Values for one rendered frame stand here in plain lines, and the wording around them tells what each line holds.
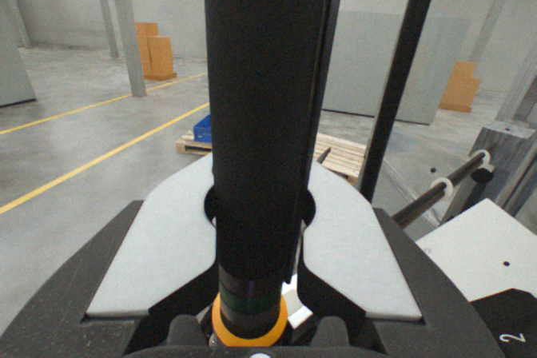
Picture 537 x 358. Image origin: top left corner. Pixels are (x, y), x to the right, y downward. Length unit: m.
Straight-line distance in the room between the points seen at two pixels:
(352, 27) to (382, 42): 0.66
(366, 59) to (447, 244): 5.22
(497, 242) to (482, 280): 0.07
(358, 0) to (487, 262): 12.03
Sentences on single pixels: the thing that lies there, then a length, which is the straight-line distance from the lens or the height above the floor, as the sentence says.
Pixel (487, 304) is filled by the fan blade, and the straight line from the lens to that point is 0.36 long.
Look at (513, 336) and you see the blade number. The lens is 0.32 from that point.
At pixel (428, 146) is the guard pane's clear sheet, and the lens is 1.20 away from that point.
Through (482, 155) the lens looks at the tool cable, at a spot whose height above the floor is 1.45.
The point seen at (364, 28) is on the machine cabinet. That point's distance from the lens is 5.63.
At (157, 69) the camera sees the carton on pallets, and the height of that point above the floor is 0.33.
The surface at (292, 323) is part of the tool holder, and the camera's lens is 0.19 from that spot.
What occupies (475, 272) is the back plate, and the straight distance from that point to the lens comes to 0.55.
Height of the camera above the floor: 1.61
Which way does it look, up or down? 28 degrees down
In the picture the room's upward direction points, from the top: 4 degrees clockwise
